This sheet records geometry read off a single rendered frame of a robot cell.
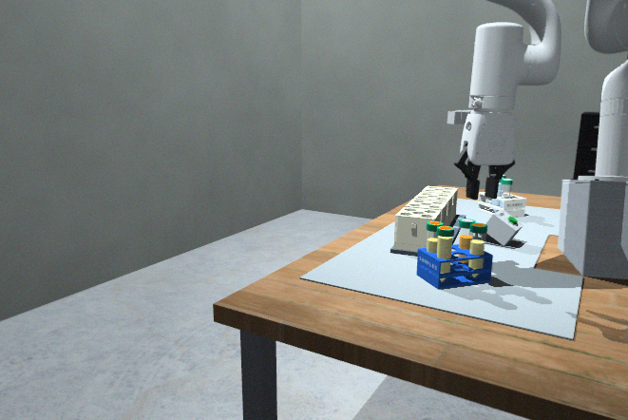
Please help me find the grey table surface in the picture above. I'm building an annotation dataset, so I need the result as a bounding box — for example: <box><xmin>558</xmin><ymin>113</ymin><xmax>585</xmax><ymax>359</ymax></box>
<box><xmin>300</xmin><ymin>206</ymin><xmax>583</xmax><ymax>340</ymax></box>

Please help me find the green-capped tube with orange label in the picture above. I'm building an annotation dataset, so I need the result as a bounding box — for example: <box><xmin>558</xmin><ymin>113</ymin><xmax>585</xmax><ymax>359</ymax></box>
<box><xmin>437</xmin><ymin>226</ymin><xmax>454</xmax><ymax>274</ymax></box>

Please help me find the green-capped tube with orange cap dot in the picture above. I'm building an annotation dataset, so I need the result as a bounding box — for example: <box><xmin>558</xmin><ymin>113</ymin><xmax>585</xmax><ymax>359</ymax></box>
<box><xmin>427</xmin><ymin>221</ymin><xmax>444</xmax><ymax>254</ymax></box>
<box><xmin>468</xmin><ymin>223</ymin><xmax>487</xmax><ymax>269</ymax></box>

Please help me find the cream bucket adapter with holes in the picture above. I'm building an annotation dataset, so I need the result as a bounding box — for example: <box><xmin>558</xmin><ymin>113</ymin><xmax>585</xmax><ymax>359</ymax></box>
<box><xmin>393</xmin><ymin>207</ymin><xmax>441</xmax><ymax>252</ymax></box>

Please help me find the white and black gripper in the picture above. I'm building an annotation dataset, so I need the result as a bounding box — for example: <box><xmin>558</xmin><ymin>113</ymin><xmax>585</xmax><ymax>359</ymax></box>
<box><xmin>454</xmin><ymin>111</ymin><xmax>516</xmax><ymax>200</ymax></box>

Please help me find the white bucket adapter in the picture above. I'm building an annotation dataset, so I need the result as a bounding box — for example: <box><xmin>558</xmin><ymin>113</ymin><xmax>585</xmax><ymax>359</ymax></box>
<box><xmin>414</xmin><ymin>192</ymin><xmax>453</xmax><ymax>226</ymax></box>
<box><xmin>405</xmin><ymin>200</ymin><xmax>447</xmax><ymax>226</ymax></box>
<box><xmin>422</xmin><ymin>186</ymin><xmax>458</xmax><ymax>221</ymax></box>

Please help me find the blue tube rack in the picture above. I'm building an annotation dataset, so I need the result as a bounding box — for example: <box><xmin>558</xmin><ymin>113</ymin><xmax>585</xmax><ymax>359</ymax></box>
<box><xmin>416</xmin><ymin>244</ymin><xmax>491</xmax><ymax>289</ymax></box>

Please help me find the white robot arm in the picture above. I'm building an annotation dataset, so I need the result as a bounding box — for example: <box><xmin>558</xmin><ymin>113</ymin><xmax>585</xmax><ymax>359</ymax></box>
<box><xmin>447</xmin><ymin>0</ymin><xmax>628</xmax><ymax>181</ymax></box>

